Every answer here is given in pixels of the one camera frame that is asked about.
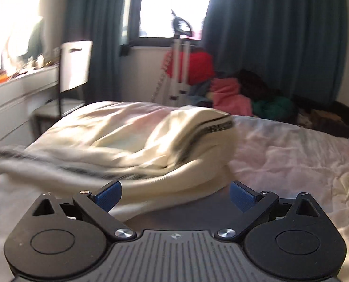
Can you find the cream trousers with black stripe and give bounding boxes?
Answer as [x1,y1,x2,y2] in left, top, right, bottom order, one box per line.
[0,101,237,221]

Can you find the pastel bed sheet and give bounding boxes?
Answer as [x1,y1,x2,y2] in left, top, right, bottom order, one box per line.
[0,117,349,281]

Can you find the dark bedside furniture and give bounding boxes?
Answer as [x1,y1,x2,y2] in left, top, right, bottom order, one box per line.
[297,101,349,138]

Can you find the green garment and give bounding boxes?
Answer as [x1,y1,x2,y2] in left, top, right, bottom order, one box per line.
[252,96,294,121]

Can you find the white dresser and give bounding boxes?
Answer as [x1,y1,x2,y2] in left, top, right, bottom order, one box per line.
[0,66,58,147]

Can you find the black garment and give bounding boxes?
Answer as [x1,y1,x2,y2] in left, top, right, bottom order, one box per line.
[238,69,282,102]

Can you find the pink garment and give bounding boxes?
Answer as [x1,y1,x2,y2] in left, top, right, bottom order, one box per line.
[210,78,253,117]

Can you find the white chair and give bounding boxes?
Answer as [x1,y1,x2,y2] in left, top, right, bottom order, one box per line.
[34,40,93,134]

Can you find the garment steamer stand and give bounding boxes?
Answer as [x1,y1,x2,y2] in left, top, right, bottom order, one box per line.
[151,10,193,107]

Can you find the red garment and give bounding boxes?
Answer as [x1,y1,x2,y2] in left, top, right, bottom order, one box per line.
[162,49,215,86]

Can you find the wavy vanity mirror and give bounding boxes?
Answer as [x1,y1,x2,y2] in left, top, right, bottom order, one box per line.
[6,17,44,66]

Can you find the teal right curtain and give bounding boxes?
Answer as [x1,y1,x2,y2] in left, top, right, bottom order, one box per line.
[201,0,348,104]

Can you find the teal curtain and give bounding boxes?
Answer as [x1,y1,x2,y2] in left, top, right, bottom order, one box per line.
[63,0,125,103]
[201,0,348,104]

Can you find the teal left curtain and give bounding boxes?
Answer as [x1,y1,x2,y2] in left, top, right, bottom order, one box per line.
[63,0,125,103]

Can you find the window with dark frame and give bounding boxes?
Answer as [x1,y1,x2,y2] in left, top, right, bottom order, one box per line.
[122,0,210,47]

